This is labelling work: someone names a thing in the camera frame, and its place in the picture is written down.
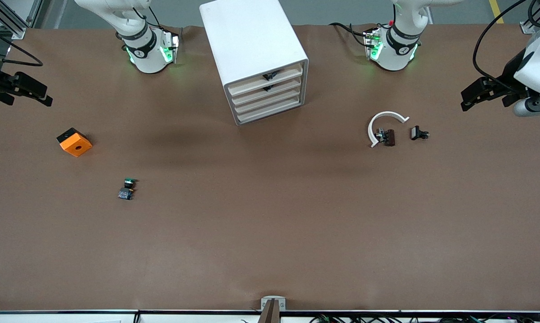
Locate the green push button switch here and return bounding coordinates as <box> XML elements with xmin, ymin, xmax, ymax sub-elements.
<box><xmin>118</xmin><ymin>178</ymin><xmax>138</xmax><ymax>201</ymax></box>

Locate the white drawer cabinet housing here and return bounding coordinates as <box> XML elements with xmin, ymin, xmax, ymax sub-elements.
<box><xmin>200</xmin><ymin>0</ymin><xmax>309</xmax><ymax>127</ymax></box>

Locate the orange and black block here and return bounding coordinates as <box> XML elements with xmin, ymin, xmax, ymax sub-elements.
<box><xmin>56</xmin><ymin>127</ymin><xmax>93</xmax><ymax>158</ymax></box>

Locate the white curved plastic piece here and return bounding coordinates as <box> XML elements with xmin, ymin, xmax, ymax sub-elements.
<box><xmin>367</xmin><ymin>111</ymin><xmax>410</xmax><ymax>148</ymax></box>

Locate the small brown component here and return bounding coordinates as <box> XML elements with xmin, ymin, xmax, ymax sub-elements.
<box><xmin>376</xmin><ymin>128</ymin><xmax>396</xmax><ymax>148</ymax></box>

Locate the brown table cover sheet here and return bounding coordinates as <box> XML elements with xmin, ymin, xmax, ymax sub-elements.
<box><xmin>0</xmin><ymin>23</ymin><xmax>540</xmax><ymax>312</ymax></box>

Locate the aluminium frame extrusion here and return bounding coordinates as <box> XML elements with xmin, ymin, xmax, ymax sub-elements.
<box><xmin>0</xmin><ymin>0</ymin><xmax>28</xmax><ymax>40</ymax></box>
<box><xmin>520</xmin><ymin>0</ymin><xmax>540</xmax><ymax>35</ymax></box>

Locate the black arm base cable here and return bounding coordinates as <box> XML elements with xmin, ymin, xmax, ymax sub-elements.
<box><xmin>329</xmin><ymin>22</ymin><xmax>370</xmax><ymax>48</ymax></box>

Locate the white table edge rail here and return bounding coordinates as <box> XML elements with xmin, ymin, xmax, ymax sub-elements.
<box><xmin>0</xmin><ymin>310</ymin><xmax>540</xmax><ymax>323</ymax></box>

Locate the grey bracket with post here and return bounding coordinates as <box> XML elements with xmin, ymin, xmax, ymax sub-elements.
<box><xmin>260</xmin><ymin>296</ymin><xmax>286</xmax><ymax>323</ymax></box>

